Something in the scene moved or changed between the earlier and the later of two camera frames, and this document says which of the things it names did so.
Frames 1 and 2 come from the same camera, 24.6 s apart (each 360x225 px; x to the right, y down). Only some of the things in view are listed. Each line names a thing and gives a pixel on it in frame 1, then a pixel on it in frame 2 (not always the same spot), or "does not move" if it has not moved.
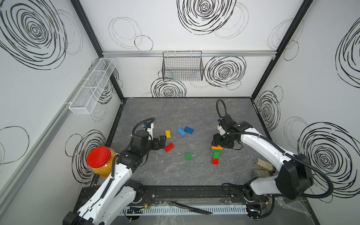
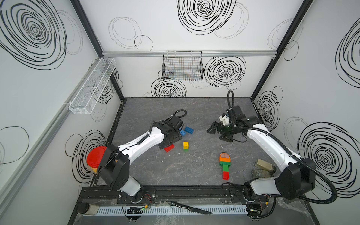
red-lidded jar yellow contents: (100, 159) does not move
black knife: (191, 209) does not move
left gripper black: (157, 146) → (177, 136)
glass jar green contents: (258, 173) does not move
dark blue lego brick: (189, 130) does not move
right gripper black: (215, 141) → (219, 125)
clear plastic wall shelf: (82, 103) does not move
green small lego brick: (216, 155) → (225, 168)
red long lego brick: (169, 147) does not move
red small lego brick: (215, 161) → (225, 176)
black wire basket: (183, 66) does not move
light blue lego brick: (180, 131) does not move
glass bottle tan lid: (264, 165) does not move
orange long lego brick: (217, 147) → (225, 159)
